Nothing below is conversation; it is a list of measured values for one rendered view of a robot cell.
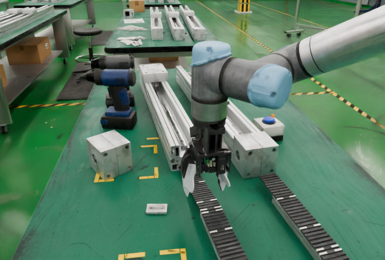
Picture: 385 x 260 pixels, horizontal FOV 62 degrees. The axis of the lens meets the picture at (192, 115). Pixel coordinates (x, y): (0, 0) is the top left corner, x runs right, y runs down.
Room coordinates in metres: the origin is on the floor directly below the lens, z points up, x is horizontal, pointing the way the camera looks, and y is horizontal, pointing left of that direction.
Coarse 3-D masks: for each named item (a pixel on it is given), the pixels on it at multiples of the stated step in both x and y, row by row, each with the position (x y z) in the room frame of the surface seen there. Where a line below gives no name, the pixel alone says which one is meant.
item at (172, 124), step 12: (144, 84) 1.34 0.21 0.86; (168, 84) 1.33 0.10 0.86; (144, 96) 1.37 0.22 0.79; (156, 96) 1.18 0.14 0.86; (168, 96) 1.19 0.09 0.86; (156, 108) 1.06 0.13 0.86; (168, 108) 1.12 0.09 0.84; (180, 108) 1.06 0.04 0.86; (156, 120) 1.03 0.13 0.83; (168, 120) 1.02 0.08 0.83; (180, 120) 0.98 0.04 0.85; (168, 132) 0.87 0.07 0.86; (180, 132) 0.92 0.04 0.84; (168, 144) 0.81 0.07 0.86; (180, 144) 0.85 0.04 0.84; (168, 156) 0.82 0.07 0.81; (180, 156) 0.80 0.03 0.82
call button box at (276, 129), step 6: (258, 120) 1.01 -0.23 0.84; (276, 120) 1.01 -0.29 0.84; (258, 126) 0.98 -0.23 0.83; (264, 126) 0.96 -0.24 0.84; (270, 126) 0.96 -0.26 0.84; (276, 126) 0.96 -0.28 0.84; (282, 126) 0.97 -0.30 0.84; (270, 132) 0.96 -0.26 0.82; (276, 132) 0.96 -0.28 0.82; (282, 132) 0.97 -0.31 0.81; (276, 138) 0.96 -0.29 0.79; (282, 138) 0.97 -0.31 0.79
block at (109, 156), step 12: (108, 132) 0.85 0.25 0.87; (96, 144) 0.78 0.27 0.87; (108, 144) 0.78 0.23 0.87; (120, 144) 0.78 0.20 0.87; (96, 156) 0.77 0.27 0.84; (108, 156) 0.75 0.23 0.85; (120, 156) 0.77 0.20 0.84; (96, 168) 0.78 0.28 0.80; (108, 168) 0.75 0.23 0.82; (120, 168) 0.77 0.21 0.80; (132, 168) 0.79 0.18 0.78
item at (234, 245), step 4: (224, 244) 0.48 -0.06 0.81; (228, 244) 0.48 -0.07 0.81; (232, 244) 0.48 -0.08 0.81; (236, 244) 0.48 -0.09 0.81; (216, 248) 0.47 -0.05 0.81; (220, 248) 0.47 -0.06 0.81; (224, 248) 0.47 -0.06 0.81; (228, 248) 0.47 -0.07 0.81; (232, 248) 0.47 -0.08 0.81; (236, 248) 0.47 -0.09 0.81; (240, 248) 0.47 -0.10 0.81; (220, 252) 0.46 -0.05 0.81; (224, 252) 0.46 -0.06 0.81
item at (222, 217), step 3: (213, 216) 0.56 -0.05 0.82; (216, 216) 0.56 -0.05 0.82; (219, 216) 0.56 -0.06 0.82; (222, 216) 0.56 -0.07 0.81; (225, 216) 0.56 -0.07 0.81; (204, 219) 0.55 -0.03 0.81; (207, 219) 0.55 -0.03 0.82; (210, 219) 0.55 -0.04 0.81; (213, 219) 0.55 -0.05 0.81; (216, 219) 0.55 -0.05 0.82; (219, 219) 0.55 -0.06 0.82; (222, 219) 0.55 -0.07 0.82; (225, 219) 0.55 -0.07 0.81; (207, 222) 0.54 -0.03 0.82; (210, 222) 0.54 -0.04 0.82; (213, 222) 0.54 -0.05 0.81; (216, 222) 0.54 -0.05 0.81
